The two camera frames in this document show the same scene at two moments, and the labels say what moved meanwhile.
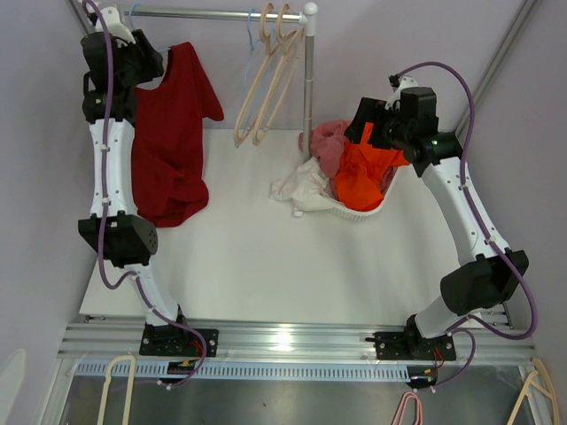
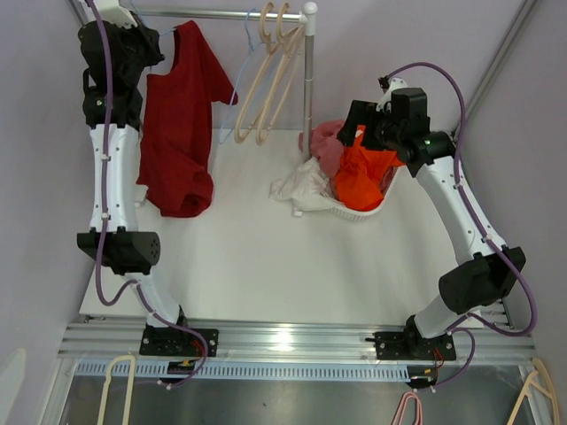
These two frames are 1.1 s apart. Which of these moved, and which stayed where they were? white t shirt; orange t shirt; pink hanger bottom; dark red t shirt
Moved: dark red t shirt
Stayed: pink hanger bottom; white t shirt; orange t shirt
